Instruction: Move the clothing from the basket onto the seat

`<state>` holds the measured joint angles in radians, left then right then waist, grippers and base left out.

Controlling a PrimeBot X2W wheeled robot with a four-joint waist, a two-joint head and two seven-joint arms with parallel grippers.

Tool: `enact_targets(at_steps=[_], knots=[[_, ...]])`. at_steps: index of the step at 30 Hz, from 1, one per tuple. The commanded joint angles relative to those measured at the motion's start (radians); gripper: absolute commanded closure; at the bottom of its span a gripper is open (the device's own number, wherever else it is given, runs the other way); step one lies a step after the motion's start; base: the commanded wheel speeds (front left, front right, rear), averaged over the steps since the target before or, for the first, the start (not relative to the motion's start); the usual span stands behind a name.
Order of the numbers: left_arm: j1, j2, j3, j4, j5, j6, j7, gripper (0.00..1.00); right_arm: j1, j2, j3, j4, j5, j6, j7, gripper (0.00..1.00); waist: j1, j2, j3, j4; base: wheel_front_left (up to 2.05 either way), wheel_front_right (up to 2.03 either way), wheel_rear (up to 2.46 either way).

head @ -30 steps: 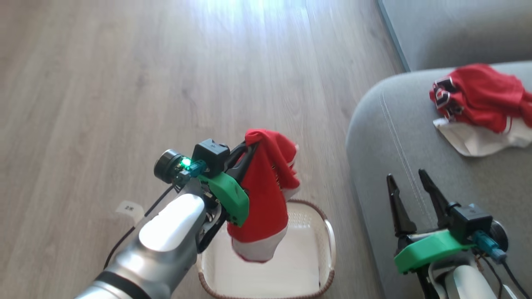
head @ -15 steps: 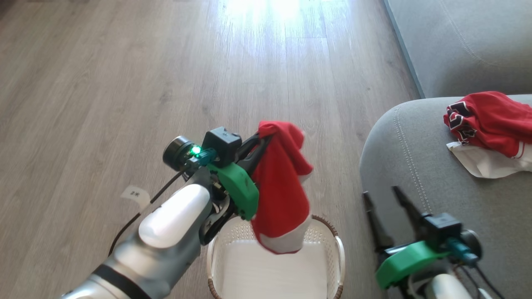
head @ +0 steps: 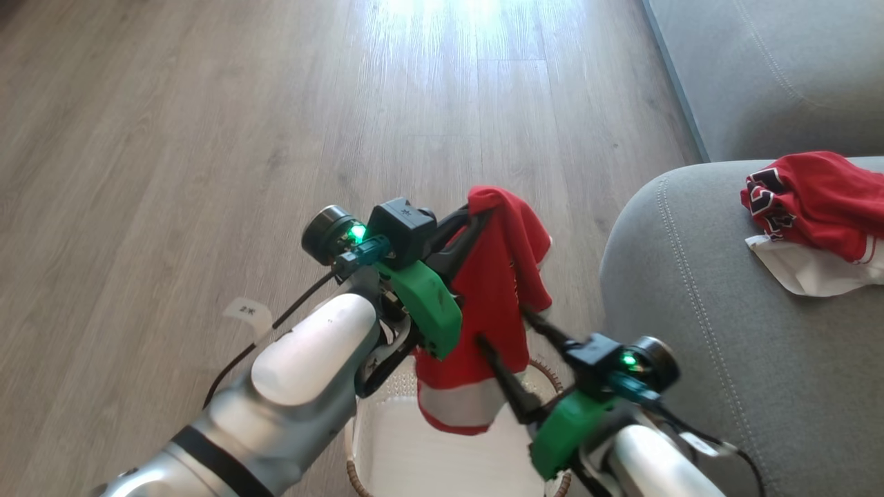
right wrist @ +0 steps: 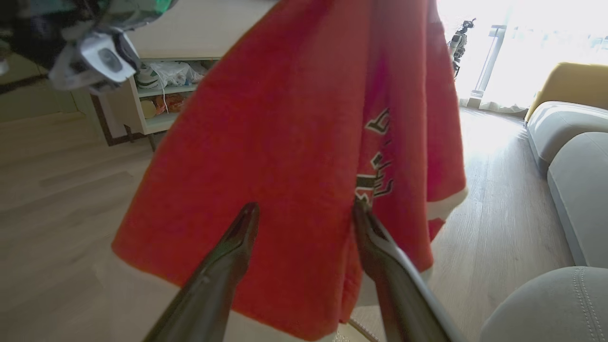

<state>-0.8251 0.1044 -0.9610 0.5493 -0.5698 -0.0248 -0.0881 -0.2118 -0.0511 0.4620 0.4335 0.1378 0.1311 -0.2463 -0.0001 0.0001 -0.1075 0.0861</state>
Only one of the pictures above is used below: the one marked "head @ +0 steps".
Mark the red jersey with black letters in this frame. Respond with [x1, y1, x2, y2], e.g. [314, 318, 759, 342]
[740, 151, 884, 298]

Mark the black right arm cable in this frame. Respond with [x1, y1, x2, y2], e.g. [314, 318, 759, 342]
[653, 404, 767, 497]

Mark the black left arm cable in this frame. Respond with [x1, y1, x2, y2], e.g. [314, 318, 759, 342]
[202, 271, 340, 409]

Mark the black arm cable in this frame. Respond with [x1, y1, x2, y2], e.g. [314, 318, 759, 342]
[653, 404, 767, 497]
[202, 271, 340, 409]

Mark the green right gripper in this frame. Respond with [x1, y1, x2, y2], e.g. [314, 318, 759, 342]
[475, 306, 613, 482]

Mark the woven laundry basket white liner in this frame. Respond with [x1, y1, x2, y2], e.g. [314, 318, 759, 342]
[344, 355, 574, 497]

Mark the red garment with white hem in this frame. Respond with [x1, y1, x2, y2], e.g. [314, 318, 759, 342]
[413, 185, 554, 436]

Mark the white paper cable tag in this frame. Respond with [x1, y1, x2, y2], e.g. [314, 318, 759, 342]
[222, 296, 275, 344]

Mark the grey fabric sofa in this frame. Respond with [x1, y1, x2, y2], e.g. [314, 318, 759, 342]
[599, 0, 884, 497]

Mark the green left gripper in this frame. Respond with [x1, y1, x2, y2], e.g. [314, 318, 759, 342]
[376, 206, 495, 361]

